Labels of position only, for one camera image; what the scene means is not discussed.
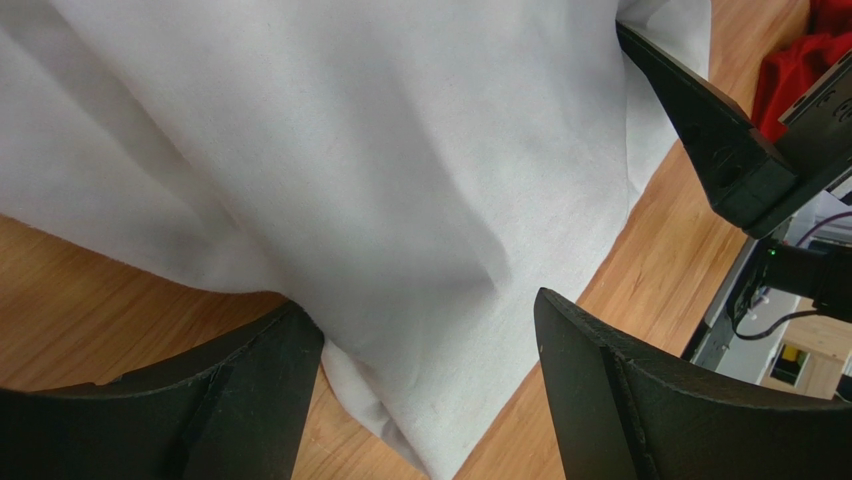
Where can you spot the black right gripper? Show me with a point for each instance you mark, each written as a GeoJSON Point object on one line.
{"type": "Point", "coordinates": [745, 178]}

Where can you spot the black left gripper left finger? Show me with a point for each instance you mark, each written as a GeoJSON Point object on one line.
{"type": "Point", "coordinates": [232, 408]}

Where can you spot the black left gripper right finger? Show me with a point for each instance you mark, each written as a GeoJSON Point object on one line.
{"type": "Point", "coordinates": [624, 409]}

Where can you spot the white Coca-Cola print t-shirt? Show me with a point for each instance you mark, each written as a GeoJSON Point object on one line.
{"type": "Point", "coordinates": [409, 172]}

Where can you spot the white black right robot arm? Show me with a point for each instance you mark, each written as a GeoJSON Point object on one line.
{"type": "Point", "coordinates": [824, 277]}

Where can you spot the red t-shirt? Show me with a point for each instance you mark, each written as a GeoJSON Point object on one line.
{"type": "Point", "coordinates": [786, 75]}

